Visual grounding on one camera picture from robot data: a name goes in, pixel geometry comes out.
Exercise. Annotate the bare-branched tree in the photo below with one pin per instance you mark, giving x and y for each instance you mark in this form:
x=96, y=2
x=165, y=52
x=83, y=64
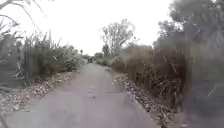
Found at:
x=116, y=35

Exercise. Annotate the grey asphalt path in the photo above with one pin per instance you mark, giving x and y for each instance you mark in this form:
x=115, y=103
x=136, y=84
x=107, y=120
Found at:
x=86, y=100

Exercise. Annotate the leaf-strewn verge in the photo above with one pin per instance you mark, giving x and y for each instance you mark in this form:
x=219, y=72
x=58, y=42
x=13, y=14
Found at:
x=36, y=88
x=146, y=103

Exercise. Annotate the row of brown bushes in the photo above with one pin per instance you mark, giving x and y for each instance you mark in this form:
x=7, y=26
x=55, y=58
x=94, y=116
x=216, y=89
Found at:
x=166, y=73

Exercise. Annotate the row of flax bushes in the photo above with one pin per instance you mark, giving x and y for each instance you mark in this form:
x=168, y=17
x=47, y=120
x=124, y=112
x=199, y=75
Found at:
x=36, y=58

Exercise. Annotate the dark leafy trees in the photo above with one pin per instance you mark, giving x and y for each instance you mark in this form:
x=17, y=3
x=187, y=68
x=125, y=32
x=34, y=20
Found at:
x=196, y=20

